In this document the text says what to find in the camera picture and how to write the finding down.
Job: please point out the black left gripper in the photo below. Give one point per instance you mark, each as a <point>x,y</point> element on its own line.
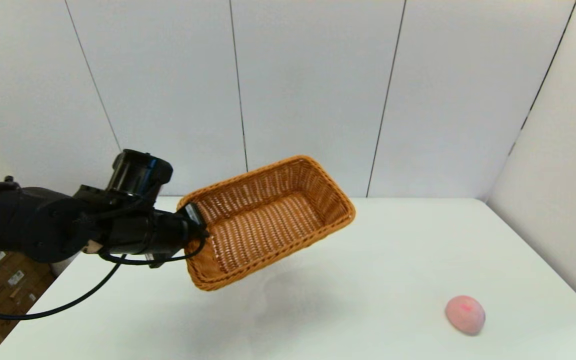
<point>148,235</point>

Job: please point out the orange woven wicker basket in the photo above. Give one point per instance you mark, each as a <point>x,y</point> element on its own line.
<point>268,225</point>

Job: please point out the pink peach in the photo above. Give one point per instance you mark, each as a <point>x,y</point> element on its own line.
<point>465,315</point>

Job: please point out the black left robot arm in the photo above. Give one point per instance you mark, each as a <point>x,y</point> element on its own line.
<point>28,225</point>

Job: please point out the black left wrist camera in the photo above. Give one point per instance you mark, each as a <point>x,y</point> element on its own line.
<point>140,172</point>

